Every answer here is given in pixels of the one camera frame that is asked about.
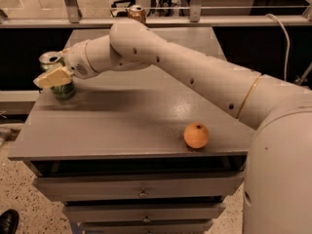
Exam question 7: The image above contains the middle grey drawer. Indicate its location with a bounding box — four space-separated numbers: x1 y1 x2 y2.
63 203 225 223

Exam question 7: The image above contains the top grey drawer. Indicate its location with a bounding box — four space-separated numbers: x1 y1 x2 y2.
33 173 244 202

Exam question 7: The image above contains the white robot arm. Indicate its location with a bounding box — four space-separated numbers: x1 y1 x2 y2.
34 19 312 234

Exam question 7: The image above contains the green soda can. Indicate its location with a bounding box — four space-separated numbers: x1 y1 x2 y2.
37 52 76 100

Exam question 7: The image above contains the grey drawer cabinet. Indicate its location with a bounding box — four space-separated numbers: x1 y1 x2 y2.
8 27 257 234

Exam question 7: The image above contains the black shoe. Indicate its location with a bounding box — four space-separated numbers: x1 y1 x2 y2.
0 209 20 234

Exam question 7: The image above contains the orange fruit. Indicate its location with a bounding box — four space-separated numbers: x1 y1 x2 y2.
183 122 210 149

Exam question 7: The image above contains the orange soda can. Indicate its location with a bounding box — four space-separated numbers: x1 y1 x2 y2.
128 5 146 24

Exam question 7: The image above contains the metal railing frame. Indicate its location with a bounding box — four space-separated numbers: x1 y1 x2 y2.
0 0 312 28

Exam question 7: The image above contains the black office chair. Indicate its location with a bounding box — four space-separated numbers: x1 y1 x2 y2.
110 0 136 18

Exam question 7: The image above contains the white cable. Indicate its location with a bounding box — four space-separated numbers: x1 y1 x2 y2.
264 13 291 82

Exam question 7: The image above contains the bottom grey drawer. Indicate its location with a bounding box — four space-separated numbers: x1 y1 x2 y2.
82 219 213 234

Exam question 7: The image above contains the grey drawer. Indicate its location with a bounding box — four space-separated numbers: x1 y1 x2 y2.
63 203 225 223
33 173 244 202
82 219 213 234

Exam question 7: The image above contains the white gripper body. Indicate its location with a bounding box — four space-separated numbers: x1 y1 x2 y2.
64 40 98 79

